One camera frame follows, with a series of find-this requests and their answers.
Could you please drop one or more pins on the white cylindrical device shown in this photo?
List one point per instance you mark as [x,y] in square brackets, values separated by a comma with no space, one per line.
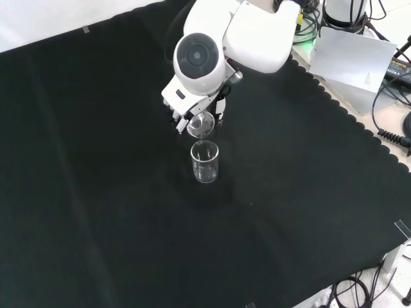
[340,9]

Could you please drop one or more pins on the black tripod leg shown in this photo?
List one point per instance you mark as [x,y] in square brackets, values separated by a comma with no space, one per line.
[403,48]

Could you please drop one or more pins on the wide clear glass beaker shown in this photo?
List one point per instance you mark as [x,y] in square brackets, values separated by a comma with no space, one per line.
[200,126]

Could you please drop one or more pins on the black power adapter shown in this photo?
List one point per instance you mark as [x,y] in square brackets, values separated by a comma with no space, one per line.
[399,69]

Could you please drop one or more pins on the yellow stop button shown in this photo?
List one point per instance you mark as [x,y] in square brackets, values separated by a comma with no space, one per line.
[300,19]

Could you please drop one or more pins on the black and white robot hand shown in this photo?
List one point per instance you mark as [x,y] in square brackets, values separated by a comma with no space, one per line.
[180,99]

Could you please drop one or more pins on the white power strip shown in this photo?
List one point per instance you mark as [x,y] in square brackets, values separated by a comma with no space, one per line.
[321,298]

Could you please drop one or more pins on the narrow clear glass beaker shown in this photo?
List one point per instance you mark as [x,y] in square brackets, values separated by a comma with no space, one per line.
[205,177]

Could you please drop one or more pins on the grey metal bracket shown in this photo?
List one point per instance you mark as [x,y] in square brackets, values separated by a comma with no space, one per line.
[393,256]

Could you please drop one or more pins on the clear tape strip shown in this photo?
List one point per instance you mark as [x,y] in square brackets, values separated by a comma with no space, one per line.
[250,305]
[86,29]
[403,228]

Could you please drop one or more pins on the black bench cloth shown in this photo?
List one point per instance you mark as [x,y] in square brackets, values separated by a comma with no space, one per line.
[96,160]

